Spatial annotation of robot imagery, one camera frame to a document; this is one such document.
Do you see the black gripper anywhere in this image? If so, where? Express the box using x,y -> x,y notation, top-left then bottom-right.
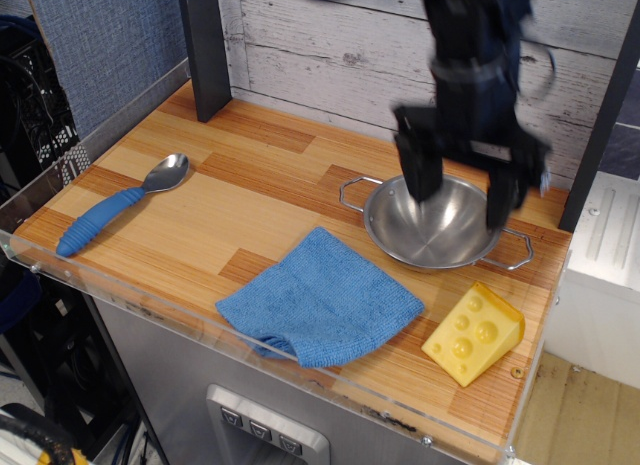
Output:
393,64 -> 551,230

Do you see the stainless steel two-handled bowl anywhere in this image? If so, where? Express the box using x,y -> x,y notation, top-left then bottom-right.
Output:
339,175 -> 534,271

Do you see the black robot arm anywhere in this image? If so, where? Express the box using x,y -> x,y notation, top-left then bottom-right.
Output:
393,0 -> 551,230

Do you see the blue microfiber cloth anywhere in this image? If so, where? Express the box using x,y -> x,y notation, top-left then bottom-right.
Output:
216,227 -> 424,368

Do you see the yellow plastic cheese wedge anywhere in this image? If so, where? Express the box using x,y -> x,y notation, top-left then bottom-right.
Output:
421,282 -> 525,387

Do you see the white grooved appliance top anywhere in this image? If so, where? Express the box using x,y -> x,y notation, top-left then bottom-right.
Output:
569,172 -> 639,291

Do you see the silver dispenser button panel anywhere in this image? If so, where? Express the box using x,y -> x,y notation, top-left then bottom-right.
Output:
206,384 -> 331,464

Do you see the black plastic crate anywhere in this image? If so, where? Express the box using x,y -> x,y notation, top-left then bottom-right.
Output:
1,15 -> 79,186

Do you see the clear acrylic table guard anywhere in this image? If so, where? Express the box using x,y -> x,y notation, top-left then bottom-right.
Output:
1,85 -> 570,464

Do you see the yellow object bottom left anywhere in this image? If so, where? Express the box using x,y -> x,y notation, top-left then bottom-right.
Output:
37,449 -> 88,465

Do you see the dark grey right post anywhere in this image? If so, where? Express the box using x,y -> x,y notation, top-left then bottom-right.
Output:
558,1 -> 639,232

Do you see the dark grey post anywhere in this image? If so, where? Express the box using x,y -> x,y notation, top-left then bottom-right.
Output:
179,0 -> 232,123
558,1 -> 639,232

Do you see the blue-handled metal spoon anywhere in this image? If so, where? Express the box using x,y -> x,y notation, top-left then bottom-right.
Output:
56,153 -> 190,257

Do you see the dark grey left post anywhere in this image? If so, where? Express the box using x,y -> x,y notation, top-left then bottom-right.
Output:
179,0 -> 232,123

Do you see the black braided cable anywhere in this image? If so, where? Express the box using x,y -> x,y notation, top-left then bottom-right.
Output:
0,414 -> 76,465

